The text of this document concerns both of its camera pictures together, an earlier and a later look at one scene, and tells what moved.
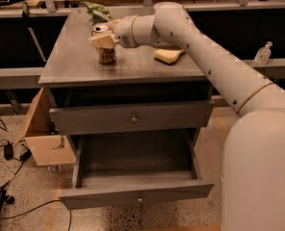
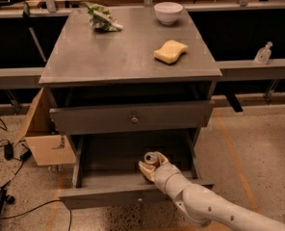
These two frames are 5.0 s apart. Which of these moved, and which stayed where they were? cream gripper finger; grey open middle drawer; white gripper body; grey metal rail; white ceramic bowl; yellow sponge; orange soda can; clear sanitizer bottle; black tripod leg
Moved: cream gripper finger; orange soda can; white gripper body
Stayed: grey open middle drawer; white ceramic bowl; grey metal rail; black tripod leg; clear sanitizer bottle; yellow sponge
